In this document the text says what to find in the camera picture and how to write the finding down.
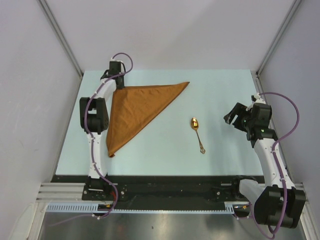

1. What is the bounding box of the orange satin napkin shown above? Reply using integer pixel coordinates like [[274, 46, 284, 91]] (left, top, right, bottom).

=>
[[106, 81, 189, 158]]

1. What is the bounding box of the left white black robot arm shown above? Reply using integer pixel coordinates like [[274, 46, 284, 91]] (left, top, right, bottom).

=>
[[79, 59, 126, 200]]

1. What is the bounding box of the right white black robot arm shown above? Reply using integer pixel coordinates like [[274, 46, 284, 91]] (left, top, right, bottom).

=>
[[223, 101, 306, 229]]

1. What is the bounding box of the gold ornate spoon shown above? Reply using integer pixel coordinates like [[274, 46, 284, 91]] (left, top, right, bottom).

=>
[[190, 117, 206, 154]]

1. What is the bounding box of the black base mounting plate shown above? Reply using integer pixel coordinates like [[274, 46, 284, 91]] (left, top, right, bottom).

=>
[[51, 175, 247, 212]]

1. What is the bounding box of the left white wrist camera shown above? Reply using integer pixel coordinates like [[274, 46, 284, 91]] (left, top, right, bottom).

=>
[[110, 57, 124, 64]]

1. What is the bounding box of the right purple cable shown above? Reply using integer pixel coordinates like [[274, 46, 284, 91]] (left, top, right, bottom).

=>
[[249, 91, 301, 238]]

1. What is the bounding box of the white slotted cable duct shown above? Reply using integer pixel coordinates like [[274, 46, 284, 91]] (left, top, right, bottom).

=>
[[45, 201, 249, 215]]

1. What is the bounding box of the left aluminium corner post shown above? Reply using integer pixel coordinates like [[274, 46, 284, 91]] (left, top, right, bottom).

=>
[[36, 0, 84, 79]]

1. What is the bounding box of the aluminium corner post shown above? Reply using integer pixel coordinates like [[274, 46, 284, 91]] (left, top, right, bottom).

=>
[[255, 0, 304, 78], [36, 0, 84, 79]]

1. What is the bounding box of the right aluminium corner post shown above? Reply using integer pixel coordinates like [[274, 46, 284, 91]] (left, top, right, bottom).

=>
[[255, 0, 304, 78]]

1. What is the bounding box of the aluminium frame rail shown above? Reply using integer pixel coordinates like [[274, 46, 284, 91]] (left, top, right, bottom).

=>
[[36, 182, 308, 204]]

